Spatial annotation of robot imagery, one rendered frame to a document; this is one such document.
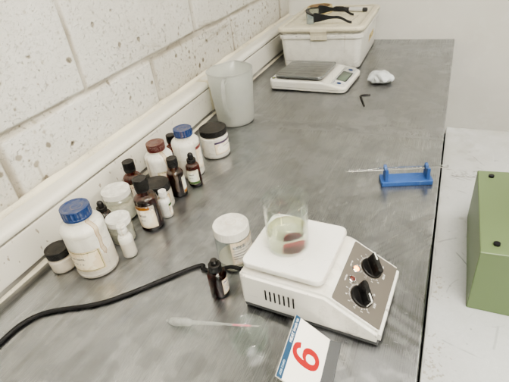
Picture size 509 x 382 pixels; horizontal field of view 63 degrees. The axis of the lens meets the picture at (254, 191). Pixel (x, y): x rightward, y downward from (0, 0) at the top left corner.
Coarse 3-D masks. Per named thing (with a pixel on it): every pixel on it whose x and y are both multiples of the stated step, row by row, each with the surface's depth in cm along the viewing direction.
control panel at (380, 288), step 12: (360, 252) 60; (372, 252) 61; (348, 264) 58; (360, 264) 59; (384, 264) 60; (348, 276) 56; (360, 276) 57; (384, 276) 59; (336, 288) 54; (348, 288) 55; (372, 288) 56; (384, 288) 57; (336, 300) 53; (348, 300) 54; (384, 300) 56; (360, 312) 53; (372, 312) 54; (384, 312) 54; (372, 324) 52
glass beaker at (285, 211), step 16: (272, 192) 57; (288, 192) 58; (304, 192) 56; (272, 208) 58; (288, 208) 59; (304, 208) 54; (272, 224) 54; (288, 224) 53; (304, 224) 55; (272, 240) 56; (288, 240) 55; (304, 240) 56; (288, 256) 56
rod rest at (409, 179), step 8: (424, 168) 83; (384, 176) 83; (392, 176) 85; (400, 176) 84; (408, 176) 84; (416, 176) 84; (424, 176) 83; (384, 184) 83; (392, 184) 83; (400, 184) 83; (408, 184) 83; (416, 184) 82; (424, 184) 82
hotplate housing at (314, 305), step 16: (352, 240) 61; (336, 256) 58; (240, 272) 59; (256, 272) 58; (336, 272) 56; (256, 288) 58; (272, 288) 56; (288, 288) 55; (304, 288) 54; (320, 288) 54; (256, 304) 60; (272, 304) 58; (288, 304) 57; (304, 304) 55; (320, 304) 54; (336, 304) 53; (304, 320) 57; (320, 320) 55; (336, 320) 54; (352, 320) 52; (384, 320) 54; (352, 336) 55; (368, 336) 53
